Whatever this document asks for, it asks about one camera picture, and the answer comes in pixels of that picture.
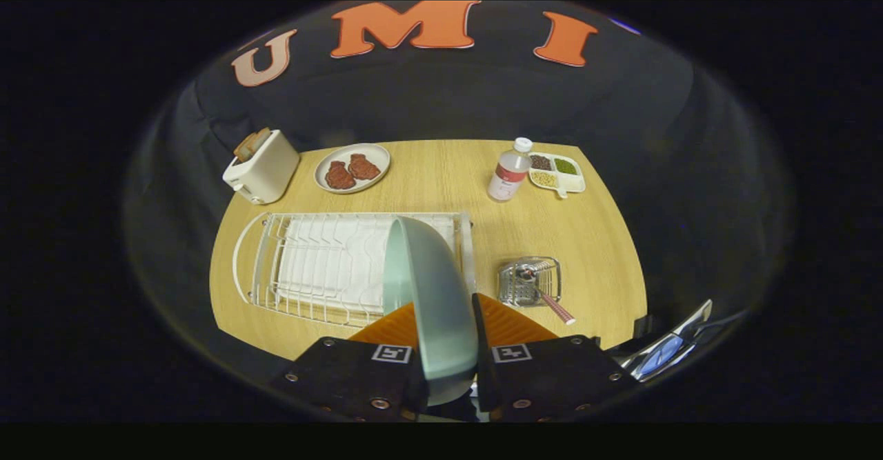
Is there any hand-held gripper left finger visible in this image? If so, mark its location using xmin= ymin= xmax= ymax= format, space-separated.
xmin=268 ymin=301 xmax=430 ymax=423

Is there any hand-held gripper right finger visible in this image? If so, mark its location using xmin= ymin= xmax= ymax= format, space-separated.
xmin=471 ymin=292 xmax=640 ymax=423

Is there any metal spoon with pink handle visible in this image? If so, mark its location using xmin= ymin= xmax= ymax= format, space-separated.
xmin=515 ymin=263 xmax=577 ymax=326

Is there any small metal wire basket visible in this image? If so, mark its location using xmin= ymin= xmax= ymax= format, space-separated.
xmin=497 ymin=257 xmax=562 ymax=308

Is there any pale green plate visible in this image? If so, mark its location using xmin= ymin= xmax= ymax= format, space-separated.
xmin=381 ymin=216 xmax=479 ymax=407

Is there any white wire dish rack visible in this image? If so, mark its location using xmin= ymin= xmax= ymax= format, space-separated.
xmin=232 ymin=210 xmax=477 ymax=329

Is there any white divided dish with beans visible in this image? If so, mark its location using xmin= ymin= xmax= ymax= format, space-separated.
xmin=528 ymin=152 xmax=587 ymax=199

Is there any beige plate with meat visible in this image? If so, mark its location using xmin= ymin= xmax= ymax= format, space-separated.
xmin=314 ymin=143 xmax=392 ymax=194

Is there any white drain tray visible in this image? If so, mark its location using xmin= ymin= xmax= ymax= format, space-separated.
xmin=275 ymin=217 xmax=457 ymax=315

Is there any brown meat piece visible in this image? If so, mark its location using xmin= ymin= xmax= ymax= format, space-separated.
xmin=324 ymin=161 xmax=357 ymax=191
xmin=348 ymin=154 xmax=381 ymax=181

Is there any clear plastic bottle red label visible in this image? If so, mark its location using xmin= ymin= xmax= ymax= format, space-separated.
xmin=487 ymin=137 xmax=534 ymax=203

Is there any white toaster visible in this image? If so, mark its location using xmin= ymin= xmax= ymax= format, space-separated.
xmin=222 ymin=129 xmax=301 ymax=206

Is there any brown bread slice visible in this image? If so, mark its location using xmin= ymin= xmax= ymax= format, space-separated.
xmin=233 ymin=128 xmax=272 ymax=163

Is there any black backdrop cloth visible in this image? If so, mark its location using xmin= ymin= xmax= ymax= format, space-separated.
xmin=124 ymin=1 xmax=794 ymax=385

